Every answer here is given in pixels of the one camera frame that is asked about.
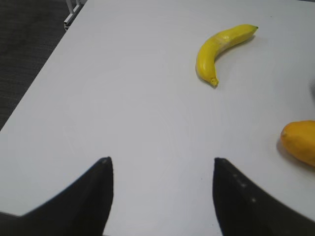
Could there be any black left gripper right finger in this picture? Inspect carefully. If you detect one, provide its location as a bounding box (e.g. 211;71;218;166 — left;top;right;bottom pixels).
213;157;315;236

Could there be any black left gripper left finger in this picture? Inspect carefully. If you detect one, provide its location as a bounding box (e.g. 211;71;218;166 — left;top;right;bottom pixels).
0;157;114;236

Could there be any yellow mango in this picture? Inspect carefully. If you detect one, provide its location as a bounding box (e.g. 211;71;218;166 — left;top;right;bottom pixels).
280;120;315;167

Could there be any yellow banana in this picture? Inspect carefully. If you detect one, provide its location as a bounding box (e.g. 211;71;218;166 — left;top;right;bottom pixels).
195;24;258;88

